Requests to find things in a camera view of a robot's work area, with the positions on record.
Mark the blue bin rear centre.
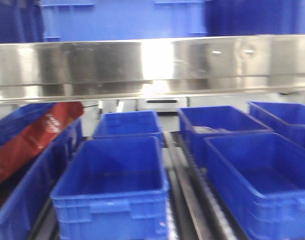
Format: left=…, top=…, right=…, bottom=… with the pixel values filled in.
left=92, top=110, right=164, bottom=145

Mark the blue bin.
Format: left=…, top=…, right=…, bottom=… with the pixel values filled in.
left=205, top=132, right=305, bottom=240
left=248, top=101, right=305, bottom=148
left=92, top=110, right=164, bottom=145
left=177, top=105, right=272, bottom=168
left=50, top=136, right=169, bottom=240
left=0, top=102, right=83, bottom=240

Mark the blue bin rear right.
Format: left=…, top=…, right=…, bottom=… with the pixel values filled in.
left=177, top=105, right=272, bottom=168

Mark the blue bin front centre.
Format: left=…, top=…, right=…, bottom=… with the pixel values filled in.
left=50, top=136, right=169, bottom=240

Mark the blue bin front right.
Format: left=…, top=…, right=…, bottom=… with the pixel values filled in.
left=205, top=132, right=305, bottom=240

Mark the large blue crate upper shelf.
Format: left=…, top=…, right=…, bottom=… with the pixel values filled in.
left=40, top=0, right=208, bottom=42

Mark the blue bin far right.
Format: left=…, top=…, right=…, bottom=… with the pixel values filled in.
left=248, top=101, right=305, bottom=148

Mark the blue bin far left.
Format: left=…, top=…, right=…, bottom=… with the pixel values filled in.
left=0, top=102, right=83, bottom=240

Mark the black roller track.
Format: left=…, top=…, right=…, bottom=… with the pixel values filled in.
left=163, top=131, right=246, bottom=240

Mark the red packaging bag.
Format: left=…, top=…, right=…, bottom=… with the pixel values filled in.
left=0, top=101, right=84, bottom=184

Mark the stainless steel shelf rail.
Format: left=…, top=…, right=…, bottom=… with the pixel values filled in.
left=0, top=34, right=305, bottom=104

